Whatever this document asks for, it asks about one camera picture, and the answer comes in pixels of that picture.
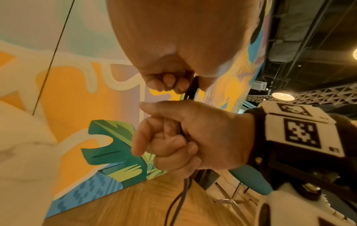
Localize person's right hand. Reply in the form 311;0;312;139
131;101;256;175

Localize person's left hand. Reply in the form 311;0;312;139
106;0;273;93

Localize black cable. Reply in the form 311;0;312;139
164;74;200;226

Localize purple cable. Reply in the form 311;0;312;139
178;174;193;226

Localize dark cabinet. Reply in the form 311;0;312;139
194;169;221;191

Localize teal chair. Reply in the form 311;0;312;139
214;164;274;221

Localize white marker cube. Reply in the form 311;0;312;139
261;100;346;157

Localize white metal truss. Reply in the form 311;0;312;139
245;82;357;105

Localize black wrist strap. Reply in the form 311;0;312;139
245;108;357;192

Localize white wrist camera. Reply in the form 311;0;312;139
255;182;357;226

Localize thin dark hanging cord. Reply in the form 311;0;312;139
32;0;76;117

